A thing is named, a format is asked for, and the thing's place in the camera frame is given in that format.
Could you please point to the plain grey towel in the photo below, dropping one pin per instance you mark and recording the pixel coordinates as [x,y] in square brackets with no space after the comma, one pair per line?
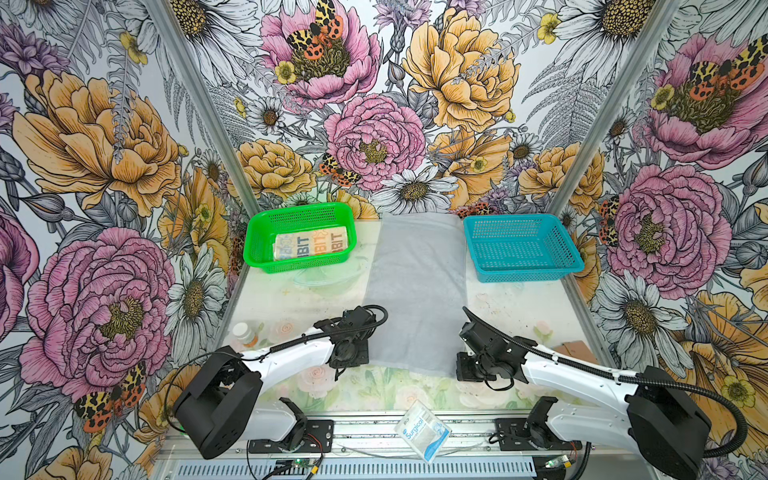
[419,276]

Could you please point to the aluminium front rail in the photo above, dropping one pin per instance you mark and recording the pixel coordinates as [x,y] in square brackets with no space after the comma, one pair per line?
[373,435]

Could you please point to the aluminium frame post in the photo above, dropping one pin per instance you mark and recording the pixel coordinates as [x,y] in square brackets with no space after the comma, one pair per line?
[660,18]
[190,76]

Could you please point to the left aluminium frame post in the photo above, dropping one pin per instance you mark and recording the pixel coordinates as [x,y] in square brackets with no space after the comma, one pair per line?
[190,76]

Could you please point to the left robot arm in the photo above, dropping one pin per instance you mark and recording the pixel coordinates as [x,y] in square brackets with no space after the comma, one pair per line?
[223,402]

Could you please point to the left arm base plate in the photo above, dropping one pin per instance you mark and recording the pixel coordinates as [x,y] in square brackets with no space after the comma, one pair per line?
[315,437]

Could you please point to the right aluminium frame post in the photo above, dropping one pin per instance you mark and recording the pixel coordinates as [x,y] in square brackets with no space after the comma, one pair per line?
[660,18]

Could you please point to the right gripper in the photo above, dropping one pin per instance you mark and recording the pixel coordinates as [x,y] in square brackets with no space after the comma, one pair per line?
[463,373]

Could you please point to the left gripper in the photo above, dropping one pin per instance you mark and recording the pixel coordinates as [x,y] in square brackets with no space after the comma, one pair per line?
[360,360]

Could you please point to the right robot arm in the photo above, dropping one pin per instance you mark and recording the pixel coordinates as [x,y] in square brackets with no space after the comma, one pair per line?
[624,402]

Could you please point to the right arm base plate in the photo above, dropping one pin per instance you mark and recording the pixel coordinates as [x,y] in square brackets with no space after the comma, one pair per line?
[516,434]

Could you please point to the teal plastic basket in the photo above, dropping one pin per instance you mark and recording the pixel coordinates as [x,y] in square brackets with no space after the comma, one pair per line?
[520,248]

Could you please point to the white blue packet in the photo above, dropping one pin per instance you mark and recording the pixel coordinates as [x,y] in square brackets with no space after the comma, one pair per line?
[423,431]

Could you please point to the brown square patch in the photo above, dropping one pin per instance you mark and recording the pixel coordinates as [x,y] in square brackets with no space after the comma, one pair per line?
[578,350]

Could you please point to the grey patterned towel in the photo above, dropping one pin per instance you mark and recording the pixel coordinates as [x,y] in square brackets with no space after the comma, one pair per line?
[309,243]

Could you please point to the small orange cap bottle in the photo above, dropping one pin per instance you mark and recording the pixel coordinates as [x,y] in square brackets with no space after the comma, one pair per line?
[245,335]

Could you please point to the green plastic basket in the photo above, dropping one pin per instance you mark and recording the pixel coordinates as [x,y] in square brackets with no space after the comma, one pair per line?
[263,228]

